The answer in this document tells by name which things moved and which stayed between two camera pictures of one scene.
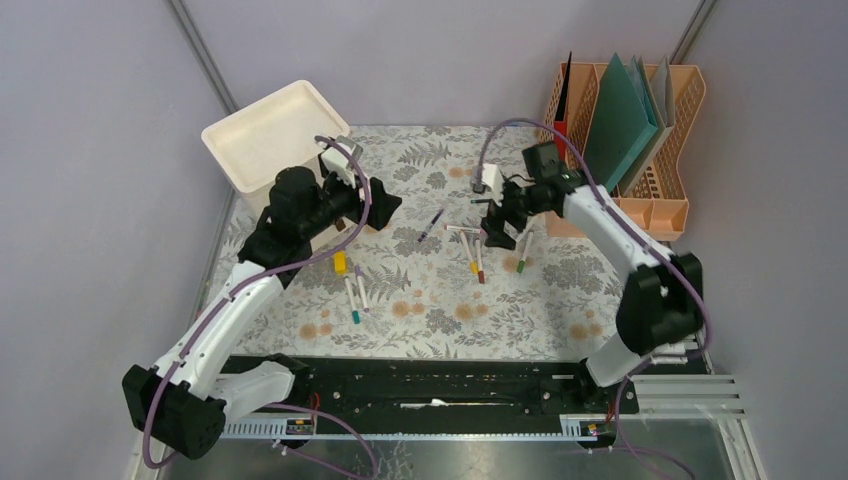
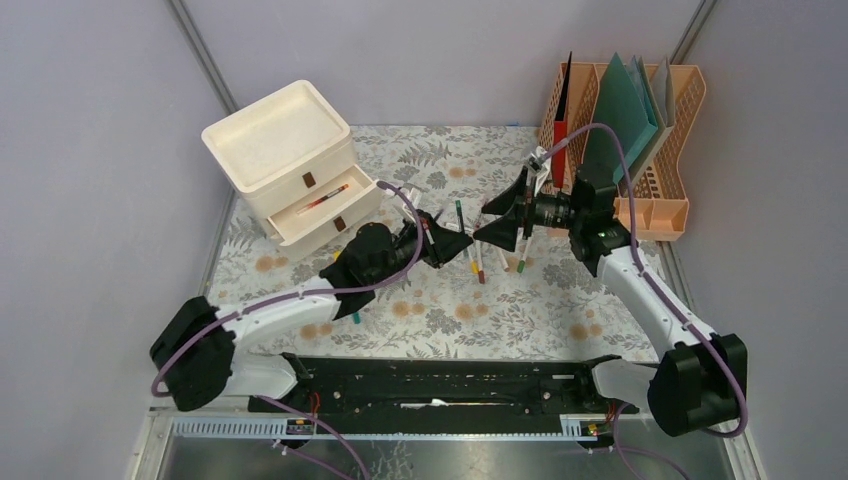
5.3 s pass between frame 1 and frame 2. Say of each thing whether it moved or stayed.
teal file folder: stayed
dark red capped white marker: stayed
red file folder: stayed
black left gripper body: moved
